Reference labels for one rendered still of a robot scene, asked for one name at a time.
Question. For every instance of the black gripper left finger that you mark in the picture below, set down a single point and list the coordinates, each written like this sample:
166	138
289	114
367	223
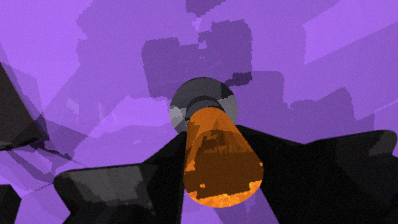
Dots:
156	184

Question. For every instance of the orange knob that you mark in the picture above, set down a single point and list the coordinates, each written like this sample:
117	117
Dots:
220	169

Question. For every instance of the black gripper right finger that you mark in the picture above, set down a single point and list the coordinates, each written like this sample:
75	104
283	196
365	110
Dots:
294	173

